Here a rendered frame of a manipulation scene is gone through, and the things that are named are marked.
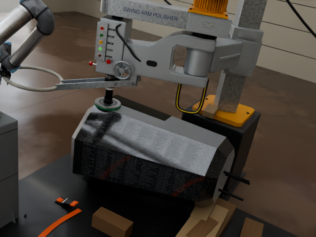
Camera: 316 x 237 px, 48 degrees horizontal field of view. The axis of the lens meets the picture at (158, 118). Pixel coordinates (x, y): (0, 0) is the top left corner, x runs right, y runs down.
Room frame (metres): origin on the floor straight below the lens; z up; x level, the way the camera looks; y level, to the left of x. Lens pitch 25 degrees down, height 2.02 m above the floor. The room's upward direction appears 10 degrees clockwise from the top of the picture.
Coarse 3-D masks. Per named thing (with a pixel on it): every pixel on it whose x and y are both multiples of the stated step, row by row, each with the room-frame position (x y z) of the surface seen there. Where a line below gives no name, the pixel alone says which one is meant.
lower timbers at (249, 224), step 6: (216, 204) 2.54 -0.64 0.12; (222, 204) 2.56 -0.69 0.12; (228, 204) 2.57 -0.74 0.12; (234, 210) 2.50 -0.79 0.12; (228, 216) 2.40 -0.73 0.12; (228, 222) 2.39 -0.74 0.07; (246, 222) 2.39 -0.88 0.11; (252, 222) 2.40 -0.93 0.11; (258, 222) 2.41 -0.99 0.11; (222, 228) 2.24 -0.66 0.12; (246, 228) 2.31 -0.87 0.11; (252, 228) 2.33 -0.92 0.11; (258, 228) 2.34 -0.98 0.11; (240, 234) 2.23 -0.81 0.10; (246, 234) 2.24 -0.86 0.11; (252, 234) 2.25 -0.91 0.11; (258, 234) 2.27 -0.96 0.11
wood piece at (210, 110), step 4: (208, 104) 3.05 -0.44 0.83; (208, 108) 2.96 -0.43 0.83; (212, 108) 2.98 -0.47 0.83; (216, 108) 2.99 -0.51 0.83; (204, 112) 2.88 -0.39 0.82; (208, 112) 2.87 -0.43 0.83; (212, 112) 2.88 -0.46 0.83; (216, 112) 2.99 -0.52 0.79; (208, 116) 2.87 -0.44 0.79; (212, 116) 2.86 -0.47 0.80
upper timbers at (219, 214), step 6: (216, 210) 2.33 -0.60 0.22; (222, 210) 2.34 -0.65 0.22; (228, 210) 2.35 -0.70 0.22; (210, 216) 2.24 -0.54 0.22; (216, 216) 2.25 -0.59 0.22; (222, 216) 2.26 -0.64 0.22; (186, 222) 2.12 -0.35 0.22; (192, 222) 2.13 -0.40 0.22; (222, 222) 2.20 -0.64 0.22; (186, 228) 2.06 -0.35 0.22; (216, 228) 2.11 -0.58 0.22; (180, 234) 1.98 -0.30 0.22; (210, 234) 2.04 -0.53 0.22; (216, 234) 2.06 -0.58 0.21
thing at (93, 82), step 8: (64, 80) 2.78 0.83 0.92; (72, 80) 2.78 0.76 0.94; (80, 80) 2.77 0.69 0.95; (88, 80) 2.77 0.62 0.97; (96, 80) 2.76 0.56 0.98; (120, 80) 2.63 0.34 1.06; (128, 80) 2.63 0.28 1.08; (136, 80) 2.62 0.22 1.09; (64, 88) 2.67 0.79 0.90; (72, 88) 2.66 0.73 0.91; (80, 88) 2.66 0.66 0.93
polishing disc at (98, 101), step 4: (96, 100) 2.70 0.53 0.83; (100, 100) 2.71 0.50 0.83; (112, 100) 2.75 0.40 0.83; (116, 100) 2.77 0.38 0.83; (96, 104) 2.63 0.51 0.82; (100, 104) 2.62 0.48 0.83; (104, 104) 2.64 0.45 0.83; (108, 104) 2.65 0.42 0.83; (112, 104) 2.67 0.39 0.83; (116, 104) 2.68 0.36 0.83; (120, 104) 2.71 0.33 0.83; (108, 108) 2.60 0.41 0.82; (112, 108) 2.61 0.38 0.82
